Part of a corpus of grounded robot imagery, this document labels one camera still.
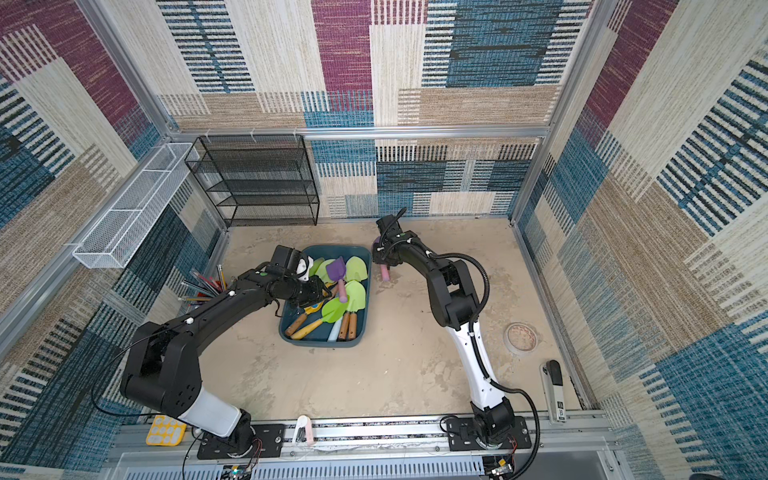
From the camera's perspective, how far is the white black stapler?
0.76 metres

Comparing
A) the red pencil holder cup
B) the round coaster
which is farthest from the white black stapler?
the red pencil holder cup

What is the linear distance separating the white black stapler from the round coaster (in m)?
0.07

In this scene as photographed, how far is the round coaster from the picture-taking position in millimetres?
888
